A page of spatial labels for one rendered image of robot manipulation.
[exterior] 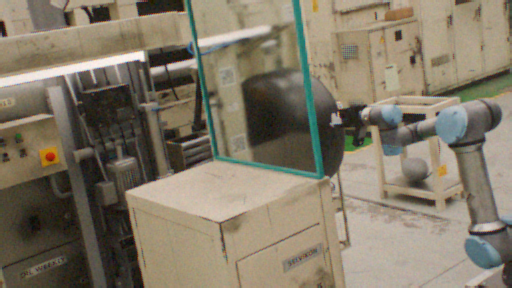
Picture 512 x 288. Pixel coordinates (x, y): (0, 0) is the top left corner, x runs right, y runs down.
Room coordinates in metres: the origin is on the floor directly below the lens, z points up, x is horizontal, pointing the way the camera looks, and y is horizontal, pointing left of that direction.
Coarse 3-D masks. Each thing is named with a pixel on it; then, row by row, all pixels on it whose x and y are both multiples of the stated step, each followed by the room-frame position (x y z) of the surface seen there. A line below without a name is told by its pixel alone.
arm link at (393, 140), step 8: (392, 128) 2.33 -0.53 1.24; (400, 128) 2.37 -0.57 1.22; (384, 136) 2.33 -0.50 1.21; (392, 136) 2.32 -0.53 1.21; (400, 136) 2.33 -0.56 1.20; (408, 136) 2.35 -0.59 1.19; (384, 144) 2.33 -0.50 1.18; (392, 144) 2.32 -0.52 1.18; (400, 144) 2.33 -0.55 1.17; (408, 144) 2.36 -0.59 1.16; (384, 152) 2.34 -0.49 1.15; (392, 152) 2.32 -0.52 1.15; (400, 152) 2.32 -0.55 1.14
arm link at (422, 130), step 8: (488, 104) 2.13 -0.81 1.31; (496, 104) 2.03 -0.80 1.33; (496, 112) 2.00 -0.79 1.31; (432, 120) 2.29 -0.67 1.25; (496, 120) 2.00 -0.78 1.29; (408, 128) 2.37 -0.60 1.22; (416, 128) 2.36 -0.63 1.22; (424, 128) 2.31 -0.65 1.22; (432, 128) 2.27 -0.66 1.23; (416, 136) 2.36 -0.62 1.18; (424, 136) 2.33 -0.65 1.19; (432, 136) 2.30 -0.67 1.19
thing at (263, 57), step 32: (192, 0) 2.16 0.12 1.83; (224, 0) 2.01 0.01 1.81; (256, 0) 1.88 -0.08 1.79; (288, 0) 1.77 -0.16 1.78; (192, 32) 2.18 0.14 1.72; (224, 32) 2.03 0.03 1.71; (256, 32) 1.90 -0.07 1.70; (288, 32) 1.78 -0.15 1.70; (224, 64) 2.06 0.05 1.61; (256, 64) 1.92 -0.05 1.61; (288, 64) 1.80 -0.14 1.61; (224, 96) 2.09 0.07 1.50; (256, 96) 1.94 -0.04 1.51; (288, 96) 1.82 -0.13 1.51; (224, 128) 2.12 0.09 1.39; (256, 128) 1.96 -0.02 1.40; (288, 128) 1.83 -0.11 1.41; (224, 160) 2.13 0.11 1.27; (256, 160) 1.99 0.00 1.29; (288, 160) 1.85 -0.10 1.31; (320, 160) 1.74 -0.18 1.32
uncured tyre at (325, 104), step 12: (312, 84) 2.71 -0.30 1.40; (324, 96) 2.67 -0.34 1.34; (324, 108) 2.64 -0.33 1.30; (336, 108) 2.67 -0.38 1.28; (324, 120) 2.61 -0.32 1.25; (324, 132) 2.59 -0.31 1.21; (336, 132) 2.63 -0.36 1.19; (324, 144) 2.59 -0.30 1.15; (336, 144) 2.63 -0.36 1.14; (324, 156) 2.59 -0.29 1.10; (336, 156) 2.64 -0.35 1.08; (324, 168) 2.62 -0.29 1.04; (336, 168) 2.68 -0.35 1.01
